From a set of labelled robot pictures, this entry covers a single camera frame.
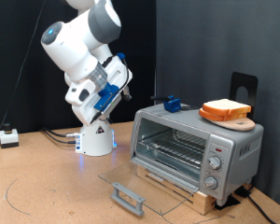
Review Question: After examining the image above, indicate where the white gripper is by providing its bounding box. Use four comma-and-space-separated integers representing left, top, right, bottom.
64, 55, 134, 126

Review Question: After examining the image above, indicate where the black spatula blue grip block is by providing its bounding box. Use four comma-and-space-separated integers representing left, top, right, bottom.
149, 94, 201, 113

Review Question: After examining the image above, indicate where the white bread slice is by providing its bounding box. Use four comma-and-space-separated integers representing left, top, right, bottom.
203, 98, 253, 118
199, 107, 249, 122

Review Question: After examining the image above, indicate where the silver oven knob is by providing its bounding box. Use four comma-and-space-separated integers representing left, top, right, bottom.
207, 155, 223, 171
203, 175, 218, 190

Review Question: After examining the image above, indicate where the silver toaster oven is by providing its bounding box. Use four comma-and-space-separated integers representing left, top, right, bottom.
129, 100, 265, 207

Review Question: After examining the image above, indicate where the white emergency stop box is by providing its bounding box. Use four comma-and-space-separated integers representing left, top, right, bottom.
0, 122, 20, 149

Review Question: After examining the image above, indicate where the slotted wooden block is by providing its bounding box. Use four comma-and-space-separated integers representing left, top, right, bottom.
135, 164, 217, 217

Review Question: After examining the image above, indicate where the black cable silver connector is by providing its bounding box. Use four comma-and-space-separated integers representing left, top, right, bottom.
40, 126, 82, 139

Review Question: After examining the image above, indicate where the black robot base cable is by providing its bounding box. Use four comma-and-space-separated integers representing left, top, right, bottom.
44, 130, 78, 145

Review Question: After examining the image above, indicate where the wire oven rack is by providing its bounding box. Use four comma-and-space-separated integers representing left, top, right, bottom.
136, 128, 208, 169

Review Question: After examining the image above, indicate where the black metal bracket with hole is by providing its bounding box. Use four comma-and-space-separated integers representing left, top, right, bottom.
229, 71, 259, 120

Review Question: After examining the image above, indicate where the black oven power cord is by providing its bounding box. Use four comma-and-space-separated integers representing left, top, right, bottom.
235, 186, 277, 224

